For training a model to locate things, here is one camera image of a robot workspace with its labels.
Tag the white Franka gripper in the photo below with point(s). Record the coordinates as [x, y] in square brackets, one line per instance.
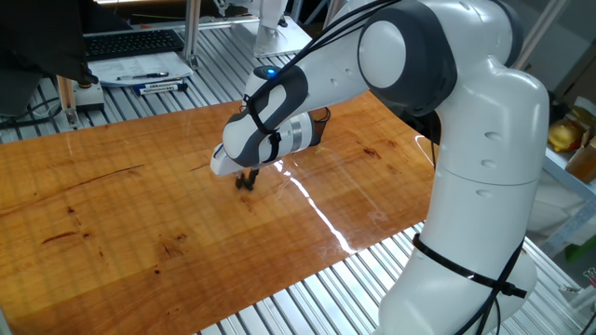
[221, 166]

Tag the black and grey pen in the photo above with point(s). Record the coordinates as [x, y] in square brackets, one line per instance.
[246, 187]

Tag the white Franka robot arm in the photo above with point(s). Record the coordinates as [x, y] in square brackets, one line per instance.
[489, 163]

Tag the black mesh pen holder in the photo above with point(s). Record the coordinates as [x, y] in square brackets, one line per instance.
[321, 130]

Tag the black pen on papers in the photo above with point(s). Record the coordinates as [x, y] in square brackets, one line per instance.
[153, 74]

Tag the wood-grain table mat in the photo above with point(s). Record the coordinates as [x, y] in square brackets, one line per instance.
[163, 223]

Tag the blue and white marker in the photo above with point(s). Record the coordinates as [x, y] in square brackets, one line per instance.
[160, 88]

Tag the white paper stack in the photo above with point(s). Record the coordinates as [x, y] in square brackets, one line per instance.
[139, 65]

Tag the black computer keyboard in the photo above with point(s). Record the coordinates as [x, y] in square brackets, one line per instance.
[132, 44]

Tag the white box with knob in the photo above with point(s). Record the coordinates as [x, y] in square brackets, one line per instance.
[88, 97]

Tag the wooden strip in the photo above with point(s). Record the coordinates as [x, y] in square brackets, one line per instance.
[66, 100]

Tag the yellow toy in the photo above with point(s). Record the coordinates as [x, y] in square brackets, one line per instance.
[564, 136]

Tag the brown cardboard box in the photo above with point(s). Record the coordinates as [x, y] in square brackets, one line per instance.
[584, 163]

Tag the green object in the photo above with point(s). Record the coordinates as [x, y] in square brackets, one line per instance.
[584, 249]

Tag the binder clips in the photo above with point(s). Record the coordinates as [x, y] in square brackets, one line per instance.
[590, 275]

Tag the aluminium profile rail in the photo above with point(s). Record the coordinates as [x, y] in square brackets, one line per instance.
[223, 22]

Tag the aluminium profile post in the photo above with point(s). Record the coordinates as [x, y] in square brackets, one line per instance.
[192, 28]

